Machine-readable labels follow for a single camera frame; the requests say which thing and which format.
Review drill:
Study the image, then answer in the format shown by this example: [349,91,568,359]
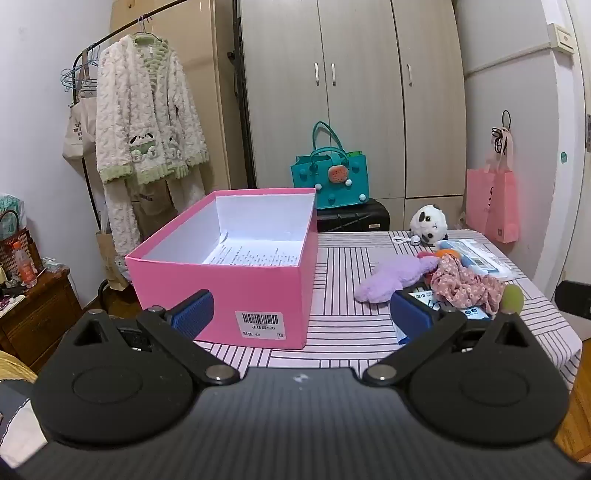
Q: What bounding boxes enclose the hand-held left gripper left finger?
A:
[67,289,242,387]

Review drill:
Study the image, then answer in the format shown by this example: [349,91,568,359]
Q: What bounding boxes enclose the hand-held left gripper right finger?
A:
[362,290,539,387]

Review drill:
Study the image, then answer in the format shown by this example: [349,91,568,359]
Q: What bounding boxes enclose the purple plush toy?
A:
[354,255,439,304]

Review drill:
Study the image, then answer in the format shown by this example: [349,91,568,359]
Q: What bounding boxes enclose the green soft ball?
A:
[502,285,525,316]

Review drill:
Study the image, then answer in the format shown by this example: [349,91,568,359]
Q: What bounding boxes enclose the pink floral cloth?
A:
[425,254,506,315]

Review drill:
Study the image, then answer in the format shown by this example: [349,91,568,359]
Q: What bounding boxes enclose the pink cardboard box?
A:
[124,187,319,350]

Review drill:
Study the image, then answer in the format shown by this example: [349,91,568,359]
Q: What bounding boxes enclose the white plush animal toy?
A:
[392,205,450,246]

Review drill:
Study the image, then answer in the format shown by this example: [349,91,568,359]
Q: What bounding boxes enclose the white blue wipes packet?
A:
[393,290,494,346]

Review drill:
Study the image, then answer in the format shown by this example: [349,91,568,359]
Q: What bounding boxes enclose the striped tablecloth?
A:
[194,229,583,385]

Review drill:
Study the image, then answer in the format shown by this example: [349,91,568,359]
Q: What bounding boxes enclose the printed paper sheet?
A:
[202,232,305,267]

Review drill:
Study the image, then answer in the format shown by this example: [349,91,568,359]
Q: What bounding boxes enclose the blue plastic packet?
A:
[436,239,520,280]

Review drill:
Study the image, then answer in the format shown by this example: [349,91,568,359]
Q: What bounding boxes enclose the brown paper bag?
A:
[95,228,130,289]

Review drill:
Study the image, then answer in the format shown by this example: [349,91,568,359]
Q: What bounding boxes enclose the black suitcase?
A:
[316,199,391,233]

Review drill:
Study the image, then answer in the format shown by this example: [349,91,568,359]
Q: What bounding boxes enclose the pink tote bag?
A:
[465,134,519,244]

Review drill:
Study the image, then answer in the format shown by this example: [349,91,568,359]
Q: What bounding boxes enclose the wooden nightstand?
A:
[0,268,84,371]

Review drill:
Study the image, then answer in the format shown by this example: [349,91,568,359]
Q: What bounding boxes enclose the teal felt handbag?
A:
[290,121,370,211]

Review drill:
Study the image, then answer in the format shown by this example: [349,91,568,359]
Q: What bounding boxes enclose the orange drink bottle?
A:
[11,241,38,288]

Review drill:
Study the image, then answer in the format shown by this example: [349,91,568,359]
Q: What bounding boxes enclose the black clothes rack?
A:
[73,0,183,287]

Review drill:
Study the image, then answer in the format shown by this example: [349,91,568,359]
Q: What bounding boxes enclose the yellow quilted blanket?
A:
[0,351,38,385]

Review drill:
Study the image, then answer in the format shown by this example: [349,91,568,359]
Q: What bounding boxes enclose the woven basket bag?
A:
[0,210,45,278]

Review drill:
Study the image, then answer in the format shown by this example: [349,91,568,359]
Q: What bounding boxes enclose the cream green fluffy robe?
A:
[95,34,209,283]

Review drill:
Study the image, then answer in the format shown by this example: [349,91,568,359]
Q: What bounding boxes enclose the grey wardrobe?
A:
[236,0,467,232]

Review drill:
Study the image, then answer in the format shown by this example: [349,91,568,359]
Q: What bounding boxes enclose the teal patterned plastic pack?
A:
[0,193,24,238]

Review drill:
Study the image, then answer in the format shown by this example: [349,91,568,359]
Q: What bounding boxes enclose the canvas tote bag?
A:
[62,60,100,160]

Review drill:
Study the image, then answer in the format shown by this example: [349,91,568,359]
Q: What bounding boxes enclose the beige tall cabinet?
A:
[110,0,246,195]

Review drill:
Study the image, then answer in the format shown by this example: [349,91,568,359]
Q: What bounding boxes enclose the black standing pole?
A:
[226,0,257,188]

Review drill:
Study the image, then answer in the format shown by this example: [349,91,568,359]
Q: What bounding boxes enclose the black hair ties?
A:
[491,110,512,153]

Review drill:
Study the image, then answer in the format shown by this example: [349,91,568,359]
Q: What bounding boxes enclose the wall light switch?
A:
[554,25,576,54]

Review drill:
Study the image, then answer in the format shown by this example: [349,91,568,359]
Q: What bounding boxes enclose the blue wire hanger bundle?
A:
[60,44,100,93]

